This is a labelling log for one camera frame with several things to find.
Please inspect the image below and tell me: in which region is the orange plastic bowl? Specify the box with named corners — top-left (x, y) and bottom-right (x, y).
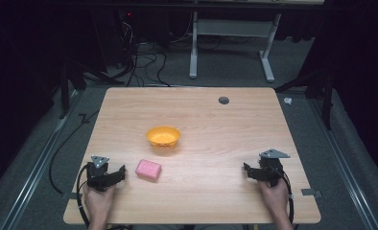
top-left (145, 126), bottom-right (182, 149)

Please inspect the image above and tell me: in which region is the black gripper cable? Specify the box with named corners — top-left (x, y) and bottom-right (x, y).
top-left (76, 163), bottom-right (92, 229)
top-left (272, 166), bottom-right (295, 224)

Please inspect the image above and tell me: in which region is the bundle of black cables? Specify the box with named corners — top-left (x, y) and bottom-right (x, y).
top-left (114, 18), bottom-right (172, 88)

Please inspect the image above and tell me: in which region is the person's right hand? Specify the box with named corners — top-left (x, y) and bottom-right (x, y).
top-left (257, 179), bottom-right (290, 219)

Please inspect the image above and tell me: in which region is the person's left hand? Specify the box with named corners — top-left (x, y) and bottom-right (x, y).
top-left (83, 183), bottom-right (117, 220)

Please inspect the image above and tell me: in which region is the black floor cable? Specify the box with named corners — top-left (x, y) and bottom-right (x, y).
top-left (48, 109), bottom-right (101, 196)

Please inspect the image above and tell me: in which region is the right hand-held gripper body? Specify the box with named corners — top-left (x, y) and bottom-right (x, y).
top-left (256, 148), bottom-right (292, 188)

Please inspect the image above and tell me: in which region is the black stand leg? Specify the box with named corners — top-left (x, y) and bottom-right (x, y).
top-left (274, 61), bottom-right (336, 131)
top-left (58, 58), bottom-right (126, 120)

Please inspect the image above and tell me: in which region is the pink soap bar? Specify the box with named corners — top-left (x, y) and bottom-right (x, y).
top-left (134, 158), bottom-right (163, 182)

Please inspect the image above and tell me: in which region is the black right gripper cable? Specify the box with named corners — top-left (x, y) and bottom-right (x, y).
top-left (272, 166), bottom-right (295, 224)

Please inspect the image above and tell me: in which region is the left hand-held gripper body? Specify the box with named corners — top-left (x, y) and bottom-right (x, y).
top-left (85, 154), bottom-right (115, 193)

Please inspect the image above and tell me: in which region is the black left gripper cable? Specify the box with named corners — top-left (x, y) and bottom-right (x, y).
top-left (76, 163), bottom-right (92, 229)

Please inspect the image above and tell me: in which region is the metal floor rail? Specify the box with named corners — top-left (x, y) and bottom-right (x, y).
top-left (0, 90), bottom-right (83, 230)
top-left (306, 95), bottom-right (378, 230)

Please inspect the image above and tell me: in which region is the white metal desk frame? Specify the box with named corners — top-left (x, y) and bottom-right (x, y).
top-left (188, 11), bottom-right (283, 83)

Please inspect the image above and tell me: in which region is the grey tape piece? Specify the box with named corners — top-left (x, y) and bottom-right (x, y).
top-left (300, 188), bottom-right (323, 199)

